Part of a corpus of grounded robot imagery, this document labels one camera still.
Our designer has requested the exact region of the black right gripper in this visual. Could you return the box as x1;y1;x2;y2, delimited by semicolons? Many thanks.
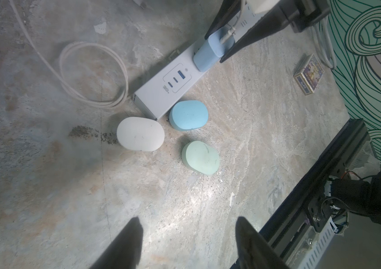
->
204;0;330;63

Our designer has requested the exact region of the white earbud case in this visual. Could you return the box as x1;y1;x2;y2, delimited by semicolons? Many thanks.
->
116;117;165;152

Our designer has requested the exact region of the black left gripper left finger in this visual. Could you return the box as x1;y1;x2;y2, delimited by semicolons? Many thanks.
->
90;217;143;269

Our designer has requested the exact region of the blue earbud case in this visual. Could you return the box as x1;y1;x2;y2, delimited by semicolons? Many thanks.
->
169;100;208;131

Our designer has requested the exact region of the blue USB wall charger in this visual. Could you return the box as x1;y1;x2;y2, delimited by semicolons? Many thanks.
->
193;26;235;72

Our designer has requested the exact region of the white power strip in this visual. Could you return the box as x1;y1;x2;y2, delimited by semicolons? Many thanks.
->
132;4;266;120

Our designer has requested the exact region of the cream white charger cable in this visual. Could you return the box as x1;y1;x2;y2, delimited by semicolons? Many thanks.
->
8;0;129;109

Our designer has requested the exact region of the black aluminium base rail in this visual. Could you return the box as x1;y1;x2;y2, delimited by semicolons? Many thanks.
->
260;119;370;261

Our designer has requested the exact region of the grey power strip cord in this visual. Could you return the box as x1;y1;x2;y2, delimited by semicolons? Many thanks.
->
311;16;337;71

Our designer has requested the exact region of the green earbud case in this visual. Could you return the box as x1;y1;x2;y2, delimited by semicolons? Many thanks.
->
181;141;220;176

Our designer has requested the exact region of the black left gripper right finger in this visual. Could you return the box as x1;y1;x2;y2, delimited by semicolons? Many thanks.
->
235;216;288;269

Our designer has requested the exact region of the white slotted cable duct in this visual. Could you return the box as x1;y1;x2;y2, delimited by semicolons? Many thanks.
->
286;217;337;269

